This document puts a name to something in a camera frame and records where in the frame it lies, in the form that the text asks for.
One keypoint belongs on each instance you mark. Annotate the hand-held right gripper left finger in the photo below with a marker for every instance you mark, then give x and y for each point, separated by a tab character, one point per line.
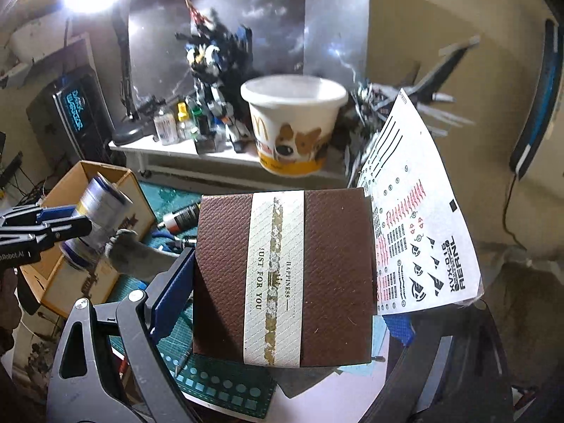
172	283

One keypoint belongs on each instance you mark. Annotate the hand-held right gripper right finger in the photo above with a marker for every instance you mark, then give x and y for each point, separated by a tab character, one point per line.
402	331

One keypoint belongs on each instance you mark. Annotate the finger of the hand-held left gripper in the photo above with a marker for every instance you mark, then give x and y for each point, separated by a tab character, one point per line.
61	215
66	231

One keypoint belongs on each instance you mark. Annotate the blue silver can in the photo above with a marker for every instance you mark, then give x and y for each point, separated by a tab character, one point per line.
103	202

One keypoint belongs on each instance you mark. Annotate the brown gift box white band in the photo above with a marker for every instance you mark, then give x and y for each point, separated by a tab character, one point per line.
335	273

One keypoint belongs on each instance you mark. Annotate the pale desktop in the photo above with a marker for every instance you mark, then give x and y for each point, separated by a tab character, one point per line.
335	398

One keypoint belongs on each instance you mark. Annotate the grey cloth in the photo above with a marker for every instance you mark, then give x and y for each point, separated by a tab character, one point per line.
136	257

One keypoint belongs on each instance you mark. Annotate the yellow cardboard box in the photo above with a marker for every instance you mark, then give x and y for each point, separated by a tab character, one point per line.
57	282

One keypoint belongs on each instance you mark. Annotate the black white tube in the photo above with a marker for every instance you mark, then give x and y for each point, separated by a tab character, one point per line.
180	218

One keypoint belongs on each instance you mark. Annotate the black speaker teal display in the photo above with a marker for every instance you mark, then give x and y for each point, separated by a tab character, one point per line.
75	114

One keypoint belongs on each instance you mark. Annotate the black desk lamp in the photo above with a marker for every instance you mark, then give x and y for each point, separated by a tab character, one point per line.
127	132

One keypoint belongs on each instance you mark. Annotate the green cutting mat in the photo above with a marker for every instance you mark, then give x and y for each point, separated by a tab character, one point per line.
220	387

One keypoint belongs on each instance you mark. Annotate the white desk shelf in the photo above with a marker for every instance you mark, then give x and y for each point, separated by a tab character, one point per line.
176	163

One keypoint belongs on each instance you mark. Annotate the white labelled jar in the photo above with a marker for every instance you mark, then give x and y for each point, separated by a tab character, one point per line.
165	130

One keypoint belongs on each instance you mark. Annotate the dark small jar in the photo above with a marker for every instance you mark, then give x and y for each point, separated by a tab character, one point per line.
206	144

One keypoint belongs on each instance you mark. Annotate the white decal sheet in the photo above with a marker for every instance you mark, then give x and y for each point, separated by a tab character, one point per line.
432	185

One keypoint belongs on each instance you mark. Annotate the yellow cap bottle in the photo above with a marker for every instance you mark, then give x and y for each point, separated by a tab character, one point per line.
182	121

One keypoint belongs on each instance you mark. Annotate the green cap bottle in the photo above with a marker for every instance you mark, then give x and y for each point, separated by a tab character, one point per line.
199	119

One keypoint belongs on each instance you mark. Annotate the white McDonald's paper cup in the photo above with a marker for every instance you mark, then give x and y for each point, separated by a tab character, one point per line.
291	141

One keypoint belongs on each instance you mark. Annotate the blue white robot model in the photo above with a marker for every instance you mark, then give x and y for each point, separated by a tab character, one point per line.
211	97

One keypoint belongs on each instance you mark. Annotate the winged white black model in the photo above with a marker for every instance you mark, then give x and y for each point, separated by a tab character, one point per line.
374	101

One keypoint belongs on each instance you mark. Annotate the black blue curved device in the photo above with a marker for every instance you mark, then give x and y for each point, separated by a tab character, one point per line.
535	110

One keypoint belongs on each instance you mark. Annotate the lightning wall poster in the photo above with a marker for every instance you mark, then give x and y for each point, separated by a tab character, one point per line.
273	22

